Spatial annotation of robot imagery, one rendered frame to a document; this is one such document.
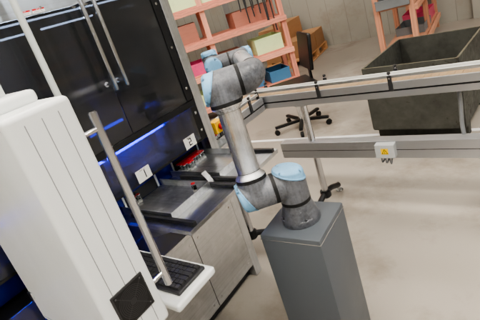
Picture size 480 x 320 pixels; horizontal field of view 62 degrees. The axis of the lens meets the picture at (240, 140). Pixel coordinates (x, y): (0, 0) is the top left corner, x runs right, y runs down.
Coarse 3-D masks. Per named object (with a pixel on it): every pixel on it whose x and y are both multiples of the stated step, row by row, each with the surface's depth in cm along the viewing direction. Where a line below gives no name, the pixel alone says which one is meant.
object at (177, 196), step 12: (168, 180) 201; (180, 180) 195; (192, 180) 190; (156, 192) 198; (168, 192) 194; (180, 192) 190; (192, 192) 186; (204, 192) 182; (144, 204) 189; (156, 204) 185; (168, 204) 182; (180, 204) 178
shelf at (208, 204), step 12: (264, 156) 200; (204, 180) 195; (216, 192) 179; (228, 192) 175; (192, 204) 175; (204, 204) 172; (216, 204) 168; (180, 216) 168; (192, 216) 165; (204, 216) 162; (156, 228) 167; (168, 228) 162; (180, 228) 159; (192, 228) 156
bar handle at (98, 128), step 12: (96, 120) 108; (84, 132) 107; (96, 132) 110; (108, 144) 111; (108, 156) 112; (120, 168) 114; (120, 180) 114; (132, 192) 117; (132, 204) 117; (144, 228) 120; (156, 252) 123; (156, 264) 125; (156, 276) 124; (168, 276) 127
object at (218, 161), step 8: (208, 152) 226; (216, 152) 222; (224, 152) 219; (208, 160) 218; (216, 160) 214; (224, 160) 210; (232, 160) 207; (200, 168) 211; (208, 168) 207; (216, 168) 204; (224, 168) 193; (232, 168) 197; (176, 176) 209
